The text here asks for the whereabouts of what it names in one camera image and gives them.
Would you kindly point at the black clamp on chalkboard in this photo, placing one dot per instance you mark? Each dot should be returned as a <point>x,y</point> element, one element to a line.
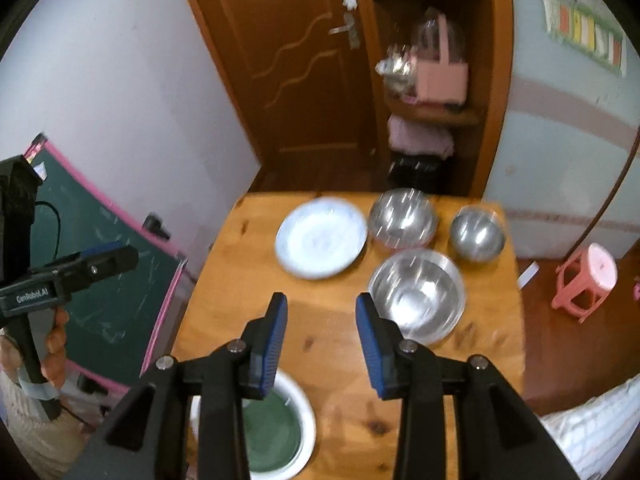
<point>154,225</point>

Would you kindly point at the large white plate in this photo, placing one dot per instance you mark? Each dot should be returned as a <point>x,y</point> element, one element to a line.
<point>300,424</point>

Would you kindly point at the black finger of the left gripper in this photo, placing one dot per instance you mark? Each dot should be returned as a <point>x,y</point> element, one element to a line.
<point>101,267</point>

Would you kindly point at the small steel bowl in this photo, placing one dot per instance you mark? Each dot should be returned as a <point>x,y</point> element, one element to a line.
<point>476,234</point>

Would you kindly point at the wooden corner shelf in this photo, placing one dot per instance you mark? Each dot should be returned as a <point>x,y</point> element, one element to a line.
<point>488,27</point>

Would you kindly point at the green ceramic plate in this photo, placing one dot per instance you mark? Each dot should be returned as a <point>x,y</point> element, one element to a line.
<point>272,433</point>

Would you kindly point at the person's left hand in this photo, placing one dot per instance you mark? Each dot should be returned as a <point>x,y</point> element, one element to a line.
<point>53,364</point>

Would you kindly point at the brown wooden door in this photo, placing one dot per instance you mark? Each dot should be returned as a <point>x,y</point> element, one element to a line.
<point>298,76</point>

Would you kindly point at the colourful wall poster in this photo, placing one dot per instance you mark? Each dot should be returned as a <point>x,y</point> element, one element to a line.
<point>589,27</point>

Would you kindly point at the large steel bowl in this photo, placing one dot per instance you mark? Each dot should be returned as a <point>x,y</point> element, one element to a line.
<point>422,291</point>

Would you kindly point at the pink plastic stool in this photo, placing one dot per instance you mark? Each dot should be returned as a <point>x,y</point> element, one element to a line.
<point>584,281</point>

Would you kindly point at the white marbled plate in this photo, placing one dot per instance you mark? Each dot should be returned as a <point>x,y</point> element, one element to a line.
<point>321,238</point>

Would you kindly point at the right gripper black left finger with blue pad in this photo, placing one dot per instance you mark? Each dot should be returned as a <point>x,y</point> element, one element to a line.
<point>145,436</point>

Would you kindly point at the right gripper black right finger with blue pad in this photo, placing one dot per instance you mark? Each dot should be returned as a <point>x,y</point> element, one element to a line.
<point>498,436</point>

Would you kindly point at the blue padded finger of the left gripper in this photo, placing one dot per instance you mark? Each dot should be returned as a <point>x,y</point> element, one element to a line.
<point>101,249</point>

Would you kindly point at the sliding wardrobe door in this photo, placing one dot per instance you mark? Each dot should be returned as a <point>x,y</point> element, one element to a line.
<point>562,172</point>

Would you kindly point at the pink basket with dome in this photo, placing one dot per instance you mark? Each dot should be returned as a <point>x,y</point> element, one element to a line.
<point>442,71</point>

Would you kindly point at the folded pink cloth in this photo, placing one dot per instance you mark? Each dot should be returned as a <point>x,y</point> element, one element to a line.
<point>414,138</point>

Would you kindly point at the green chalkboard with pink frame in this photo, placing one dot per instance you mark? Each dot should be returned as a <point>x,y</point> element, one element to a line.
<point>115,324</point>

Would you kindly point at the steel bowl in pink bowl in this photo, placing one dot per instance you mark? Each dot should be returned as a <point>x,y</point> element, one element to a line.
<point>402,218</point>

